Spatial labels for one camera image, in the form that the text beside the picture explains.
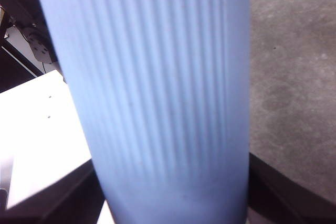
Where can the grey round mount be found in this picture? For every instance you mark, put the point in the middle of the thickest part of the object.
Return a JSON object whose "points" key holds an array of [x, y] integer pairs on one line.
{"points": [[40, 47]]}

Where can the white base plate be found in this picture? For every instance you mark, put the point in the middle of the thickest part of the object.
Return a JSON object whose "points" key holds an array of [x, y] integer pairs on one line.
{"points": [[40, 133]]}

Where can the blue ribbed cup front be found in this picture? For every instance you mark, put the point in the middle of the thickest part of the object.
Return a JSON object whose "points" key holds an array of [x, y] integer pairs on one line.
{"points": [[162, 93]]}

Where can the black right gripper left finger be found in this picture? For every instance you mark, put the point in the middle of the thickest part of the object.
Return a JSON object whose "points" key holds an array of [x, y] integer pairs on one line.
{"points": [[78, 199]]}

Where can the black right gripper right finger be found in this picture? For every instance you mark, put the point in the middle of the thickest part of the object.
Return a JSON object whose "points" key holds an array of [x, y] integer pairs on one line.
{"points": [[277, 196]]}

